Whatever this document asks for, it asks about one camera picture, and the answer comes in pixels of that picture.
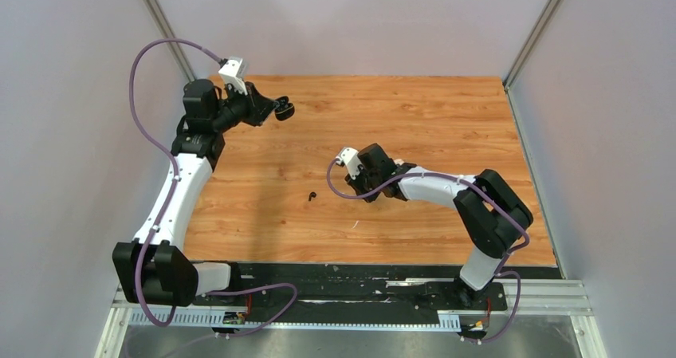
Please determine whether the right aluminium frame post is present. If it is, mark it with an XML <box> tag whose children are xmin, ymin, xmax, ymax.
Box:
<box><xmin>502</xmin><ymin>0</ymin><xmax>564</xmax><ymax>92</ymax></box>

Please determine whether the black earbud charging case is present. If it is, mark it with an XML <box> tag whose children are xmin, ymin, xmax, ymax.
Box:
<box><xmin>274</xmin><ymin>96</ymin><xmax>295</xmax><ymax>121</ymax></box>

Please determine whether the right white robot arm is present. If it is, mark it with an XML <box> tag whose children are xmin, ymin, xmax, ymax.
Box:
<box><xmin>334</xmin><ymin>144</ymin><xmax>534</xmax><ymax>309</ymax></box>

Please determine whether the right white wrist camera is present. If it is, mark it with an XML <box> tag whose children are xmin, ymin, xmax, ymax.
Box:
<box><xmin>334</xmin><ymin>147</ymin><xmax>363</xmax><ymax>180</ymax></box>

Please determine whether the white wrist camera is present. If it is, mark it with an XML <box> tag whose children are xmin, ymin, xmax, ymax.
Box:
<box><xmin>218</xmin><ymin>57</ymin><xmax>249</xmax><ymax>96</ymax></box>
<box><xmin>334</xmin><ymin>147</ymin><xmax>363</xmax><ymax>180</ymax></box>

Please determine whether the left aluminium frame post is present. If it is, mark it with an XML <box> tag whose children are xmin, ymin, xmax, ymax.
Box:
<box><xmin>142</xmin><ymin>0</ymin><xmax>197</xmax><ymax>81</ymax></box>

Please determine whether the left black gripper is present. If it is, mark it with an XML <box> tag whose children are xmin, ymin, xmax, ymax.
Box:
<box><xmin>210</xmin><ymin>79</ymin><xmax>278</xmax><ymax>133</ymax></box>

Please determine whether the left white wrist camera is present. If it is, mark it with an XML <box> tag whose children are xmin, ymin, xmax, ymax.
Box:
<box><xmin>218</xmin><ymin>57</ymin><xmax>249</xmax><ymax>96</ymax></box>

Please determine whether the aluminium frame post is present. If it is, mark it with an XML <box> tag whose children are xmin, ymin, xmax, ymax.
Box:
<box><xmin>142</xmin><ymin>0</ymin><xmax>197</xmax><ymax>81</ymax></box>
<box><xmin>502</xmin><ymin>0</ymin><xmax>564</xmax><ymax>92</ymax></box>

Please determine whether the white slotted cable duct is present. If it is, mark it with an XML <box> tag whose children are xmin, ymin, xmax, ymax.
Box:
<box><xmin>128</xmin><ymin>311</ymin><xmax>462</xmax><ymax>332</ymax></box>

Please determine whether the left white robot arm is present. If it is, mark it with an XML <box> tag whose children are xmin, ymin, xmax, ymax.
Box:
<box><xmin>112</xmin><ymin>79</ymin><xmax>295</xmax><ymax>307</ymax></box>

